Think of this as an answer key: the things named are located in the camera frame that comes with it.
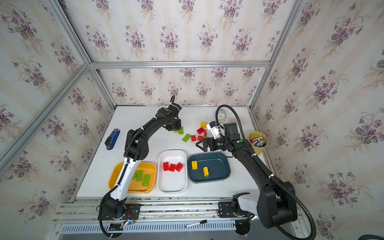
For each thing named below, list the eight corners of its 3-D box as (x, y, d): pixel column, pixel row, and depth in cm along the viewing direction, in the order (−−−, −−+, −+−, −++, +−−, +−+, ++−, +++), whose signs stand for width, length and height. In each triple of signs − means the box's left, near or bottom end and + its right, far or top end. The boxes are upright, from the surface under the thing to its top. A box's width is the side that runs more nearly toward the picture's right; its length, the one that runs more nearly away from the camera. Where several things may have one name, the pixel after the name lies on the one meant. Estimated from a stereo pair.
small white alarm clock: (218, 123, 113) (220, 115, 106) (217, 116, 118) (218, 108, 110) (224, 123, 113) (226, 115, 106) (223, 116, 118) (225, 108, 110)
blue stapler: (107, 149, 98) (103, 145, 94) (114, 131, 108) (111, 126, 104) (113, 150, 98) (109, 145, 94) (120, 131, 108) (117, 126, 104)
